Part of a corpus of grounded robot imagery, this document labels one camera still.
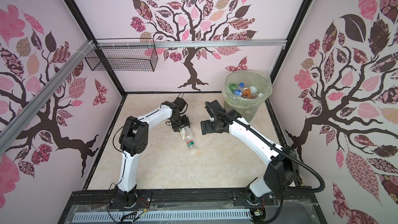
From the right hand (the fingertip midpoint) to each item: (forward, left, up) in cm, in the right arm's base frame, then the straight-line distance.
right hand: (210, 126), depth 81 cm
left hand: (+7, +15, -14) cm, 21 cm away
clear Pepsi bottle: (+20, -18, +5) cm, 27 cm away
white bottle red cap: (+26, -29, 0) cm, 39 cm away
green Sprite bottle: (+28, -16, +3) cm, 32 cm away
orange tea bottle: (+22, -23, +3) cm, 32 cm away
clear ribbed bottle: (+16, -30, +6) cm, 35 cm away
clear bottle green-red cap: (+1, +14, -10) cm, 17 cm away
